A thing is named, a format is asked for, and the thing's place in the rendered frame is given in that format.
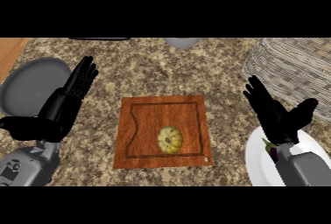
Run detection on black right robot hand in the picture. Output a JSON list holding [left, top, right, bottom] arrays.
[[243, 75, 320, 145]]

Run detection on pale wicker basket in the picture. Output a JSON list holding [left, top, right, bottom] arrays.
[[243, 37, 331, 123]]

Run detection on grey round bowl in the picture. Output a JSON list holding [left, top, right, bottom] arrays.
[[163, 37, 203, 49]]

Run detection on purple eggplant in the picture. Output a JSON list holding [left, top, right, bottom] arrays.
[[262, 137, 281, 165]]

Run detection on yellow pattypan squash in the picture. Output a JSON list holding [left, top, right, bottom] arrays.
[[157, 125, 185, 155]]

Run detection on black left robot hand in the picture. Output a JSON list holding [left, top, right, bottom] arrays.
[[0, 55, 100, 144]]

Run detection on grey round plate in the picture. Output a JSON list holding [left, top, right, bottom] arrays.
[[0, 57, 73, 117]]

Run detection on white round plate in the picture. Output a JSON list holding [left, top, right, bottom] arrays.
[[244, 125, 331, 187]]

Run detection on brown wooden cutting board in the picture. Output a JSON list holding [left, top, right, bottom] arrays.
[[113, 94, 215, 170]]

